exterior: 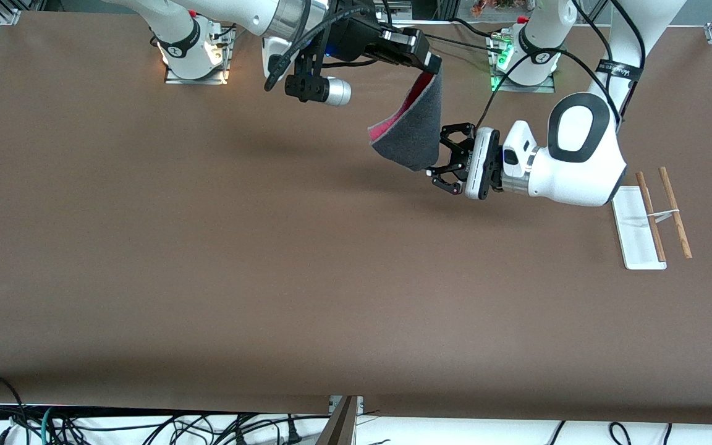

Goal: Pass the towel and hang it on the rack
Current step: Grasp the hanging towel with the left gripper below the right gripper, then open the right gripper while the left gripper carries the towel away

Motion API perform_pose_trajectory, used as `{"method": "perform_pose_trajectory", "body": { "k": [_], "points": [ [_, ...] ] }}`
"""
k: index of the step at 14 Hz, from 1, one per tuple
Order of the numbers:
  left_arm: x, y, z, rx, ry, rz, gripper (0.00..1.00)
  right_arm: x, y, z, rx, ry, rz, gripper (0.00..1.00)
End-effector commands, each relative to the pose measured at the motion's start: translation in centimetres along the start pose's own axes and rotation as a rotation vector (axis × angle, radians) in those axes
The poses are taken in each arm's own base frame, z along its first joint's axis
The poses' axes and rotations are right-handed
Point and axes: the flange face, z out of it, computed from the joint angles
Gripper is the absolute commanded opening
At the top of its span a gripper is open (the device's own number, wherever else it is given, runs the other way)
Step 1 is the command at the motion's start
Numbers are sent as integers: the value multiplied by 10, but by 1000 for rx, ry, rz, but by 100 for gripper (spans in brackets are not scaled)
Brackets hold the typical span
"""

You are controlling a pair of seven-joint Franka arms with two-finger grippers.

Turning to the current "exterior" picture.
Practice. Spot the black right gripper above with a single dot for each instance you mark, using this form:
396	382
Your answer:
356	38

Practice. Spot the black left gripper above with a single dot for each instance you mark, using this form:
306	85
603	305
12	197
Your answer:
458	156

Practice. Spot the pink grey microfibre towel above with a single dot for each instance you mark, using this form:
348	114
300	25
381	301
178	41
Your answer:
415	133

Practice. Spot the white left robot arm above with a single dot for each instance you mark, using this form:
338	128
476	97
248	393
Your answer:
578	167

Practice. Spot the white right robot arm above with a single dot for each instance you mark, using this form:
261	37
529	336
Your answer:
238	12

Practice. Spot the white towel rack wooden bars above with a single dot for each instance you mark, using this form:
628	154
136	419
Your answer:
637	235

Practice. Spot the orange red background object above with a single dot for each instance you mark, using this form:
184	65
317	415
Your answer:
498	6

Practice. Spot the black power plug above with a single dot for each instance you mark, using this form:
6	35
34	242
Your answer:
293	432

